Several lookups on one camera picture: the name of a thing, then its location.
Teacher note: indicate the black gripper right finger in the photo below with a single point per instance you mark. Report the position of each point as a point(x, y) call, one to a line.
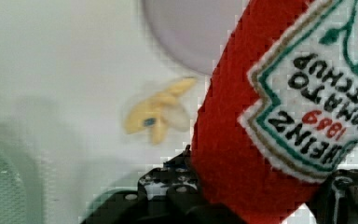
point(336, 201)

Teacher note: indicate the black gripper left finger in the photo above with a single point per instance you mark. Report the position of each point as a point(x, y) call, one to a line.
point(170, 194)

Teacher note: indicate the red plush ketchup bottle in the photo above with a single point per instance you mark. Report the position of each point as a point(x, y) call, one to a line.
point(281, 112)

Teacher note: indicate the green perforated strainer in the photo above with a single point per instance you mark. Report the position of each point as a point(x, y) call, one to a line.
point(21, 188)

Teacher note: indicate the plush peeled banana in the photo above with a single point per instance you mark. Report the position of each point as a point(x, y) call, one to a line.
point(161, 111)

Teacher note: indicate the lavender round plate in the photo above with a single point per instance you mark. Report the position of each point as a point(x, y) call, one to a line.
point(193, 32)

